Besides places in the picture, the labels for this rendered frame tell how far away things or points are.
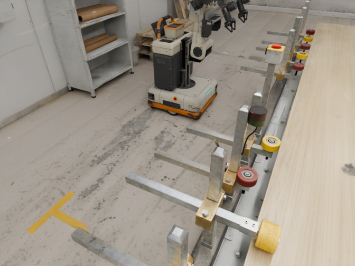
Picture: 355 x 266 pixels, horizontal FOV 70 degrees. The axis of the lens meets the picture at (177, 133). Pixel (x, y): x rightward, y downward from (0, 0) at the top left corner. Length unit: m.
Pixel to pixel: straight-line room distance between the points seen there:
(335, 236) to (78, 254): 1.50
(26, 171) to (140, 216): 1.16
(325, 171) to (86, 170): 1.89
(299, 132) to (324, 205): 0.42
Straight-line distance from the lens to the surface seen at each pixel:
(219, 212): 0.82
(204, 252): 1.04
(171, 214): 1.98
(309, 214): 0.97
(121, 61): 4.17
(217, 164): 0.71
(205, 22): 2.60
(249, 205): 1.29
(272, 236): 0.79
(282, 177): 1.05
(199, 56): 2.73
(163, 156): 1.13
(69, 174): 2.43
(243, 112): 0.89
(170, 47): 2.67
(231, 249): 1.15
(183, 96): 2.80
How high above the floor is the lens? 1.62
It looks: 37 degrees down
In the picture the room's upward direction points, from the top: straight up
